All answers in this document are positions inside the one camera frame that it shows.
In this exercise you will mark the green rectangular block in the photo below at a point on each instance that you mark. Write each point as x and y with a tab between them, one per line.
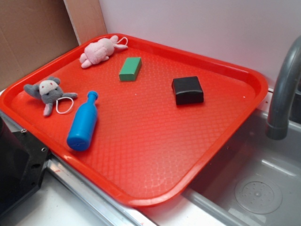
130	69

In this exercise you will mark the black rectangular block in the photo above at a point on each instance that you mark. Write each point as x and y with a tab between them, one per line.
187	90

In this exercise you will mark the red plastic tray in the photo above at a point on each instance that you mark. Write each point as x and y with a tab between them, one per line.
145	148

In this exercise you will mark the blue plastic bottle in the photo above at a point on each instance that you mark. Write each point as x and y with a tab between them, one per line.
82	128

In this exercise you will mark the pink plush bunny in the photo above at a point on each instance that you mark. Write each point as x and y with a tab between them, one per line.
100	51

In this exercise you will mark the grey plush mouse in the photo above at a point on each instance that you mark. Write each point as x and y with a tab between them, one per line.
49	92

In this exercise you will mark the grey plastic sink basin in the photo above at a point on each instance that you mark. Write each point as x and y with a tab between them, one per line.
252	180

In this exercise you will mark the grey faucet spout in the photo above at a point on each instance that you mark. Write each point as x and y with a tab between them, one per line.
285	104

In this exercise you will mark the black box at left edge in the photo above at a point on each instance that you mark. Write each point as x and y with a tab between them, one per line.
23	159

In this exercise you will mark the brown cardboard panel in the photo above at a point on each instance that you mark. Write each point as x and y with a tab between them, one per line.
35	32

